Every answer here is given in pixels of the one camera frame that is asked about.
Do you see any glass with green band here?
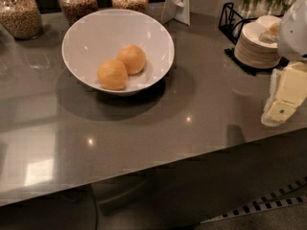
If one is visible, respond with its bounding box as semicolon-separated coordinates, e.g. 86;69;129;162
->
238;0;259;18

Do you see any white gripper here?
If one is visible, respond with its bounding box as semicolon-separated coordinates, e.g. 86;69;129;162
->
261;61;307;127

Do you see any drinking glass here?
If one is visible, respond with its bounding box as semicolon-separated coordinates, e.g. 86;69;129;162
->
282;0;295;12
264;0;282;14

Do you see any black white striped floor strip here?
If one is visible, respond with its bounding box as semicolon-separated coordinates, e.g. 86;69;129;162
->
201;176;307;224

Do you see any white ceramic bowl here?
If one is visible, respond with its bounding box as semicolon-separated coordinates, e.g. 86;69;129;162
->
61;9;175;96

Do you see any black wire rack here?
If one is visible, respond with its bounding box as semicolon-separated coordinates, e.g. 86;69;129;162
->
218;2;289;76

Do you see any stack of white plates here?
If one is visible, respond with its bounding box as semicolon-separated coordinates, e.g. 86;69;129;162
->
234;15;281;69

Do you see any left glass cereal jar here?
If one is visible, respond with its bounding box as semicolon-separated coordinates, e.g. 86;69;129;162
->
0;0;42;39

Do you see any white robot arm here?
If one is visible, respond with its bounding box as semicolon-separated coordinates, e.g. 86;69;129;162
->
261;0;307;127

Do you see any orange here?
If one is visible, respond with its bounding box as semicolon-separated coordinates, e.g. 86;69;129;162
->
116;45;147;75
97;59;129;90

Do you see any white table sign stand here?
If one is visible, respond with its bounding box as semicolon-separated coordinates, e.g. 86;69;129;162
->
161;0;191;26

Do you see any middle glass cereal jar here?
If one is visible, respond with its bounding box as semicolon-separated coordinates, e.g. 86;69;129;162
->
58;0;98;26

